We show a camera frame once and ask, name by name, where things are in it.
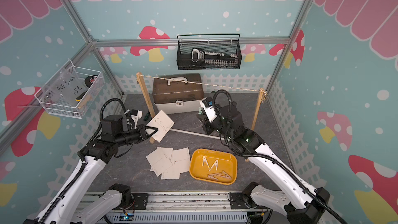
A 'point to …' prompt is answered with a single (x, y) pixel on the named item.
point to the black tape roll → (89, 80)
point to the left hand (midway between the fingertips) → (157, 132)
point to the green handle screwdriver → (147, 114)
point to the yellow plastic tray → (213, 166)
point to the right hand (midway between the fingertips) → (199, 113)
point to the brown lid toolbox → (178, 93)
